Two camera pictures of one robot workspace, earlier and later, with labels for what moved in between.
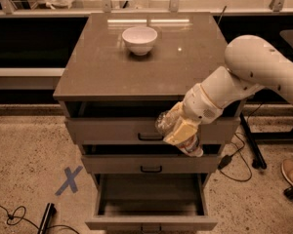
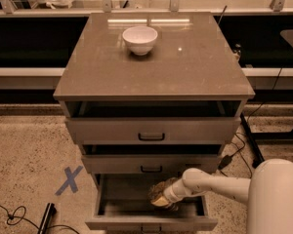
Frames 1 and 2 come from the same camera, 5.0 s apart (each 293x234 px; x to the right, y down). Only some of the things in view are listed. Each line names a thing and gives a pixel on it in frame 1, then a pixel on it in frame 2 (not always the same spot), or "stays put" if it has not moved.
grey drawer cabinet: x=126 y=68 stays put
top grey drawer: x=133 y=123 stays put
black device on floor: x=47 y=218 stays put
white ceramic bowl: x=140 y=39 stays put
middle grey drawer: x=147 y=159 stays put
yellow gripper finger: x=175 y=112 -> x=169 y=181
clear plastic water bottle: x=190 y=145 -> x=157 y=189
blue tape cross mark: x=70 y=176 stays put
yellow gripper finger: x=184 y=132 -> x=159 y=202
